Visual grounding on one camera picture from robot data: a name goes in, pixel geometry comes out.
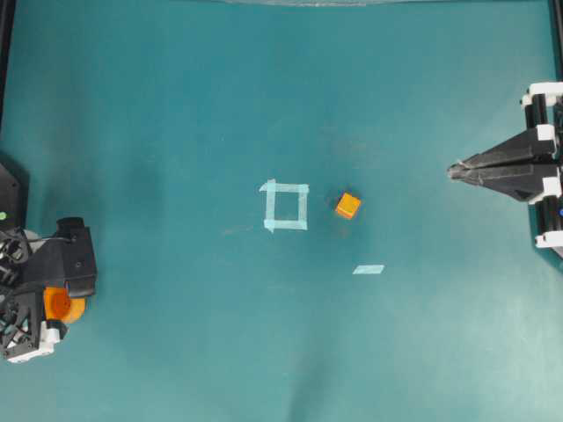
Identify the right black frame post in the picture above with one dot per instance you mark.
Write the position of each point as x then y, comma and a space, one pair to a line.
555, 10

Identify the left black frame post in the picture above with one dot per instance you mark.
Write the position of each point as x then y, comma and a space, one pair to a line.
7, 14

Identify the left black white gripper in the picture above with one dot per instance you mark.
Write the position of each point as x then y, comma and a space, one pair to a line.
26, 271

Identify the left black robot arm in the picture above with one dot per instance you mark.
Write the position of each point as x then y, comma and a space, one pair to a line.
12, 207

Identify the light blue tape square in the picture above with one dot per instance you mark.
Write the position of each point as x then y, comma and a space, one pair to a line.
286, 206

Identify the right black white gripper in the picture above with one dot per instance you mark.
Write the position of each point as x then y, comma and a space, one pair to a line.
539, 184

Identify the orange plastic cup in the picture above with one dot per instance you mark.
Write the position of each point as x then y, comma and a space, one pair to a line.
59, 306

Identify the black frame post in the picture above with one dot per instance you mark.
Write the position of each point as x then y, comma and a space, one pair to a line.
7, 14
555, 10

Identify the light blue tape strip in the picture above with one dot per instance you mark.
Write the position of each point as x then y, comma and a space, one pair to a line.
368, 269

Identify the small orange cube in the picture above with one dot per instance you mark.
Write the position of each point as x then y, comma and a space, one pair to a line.
348, 206

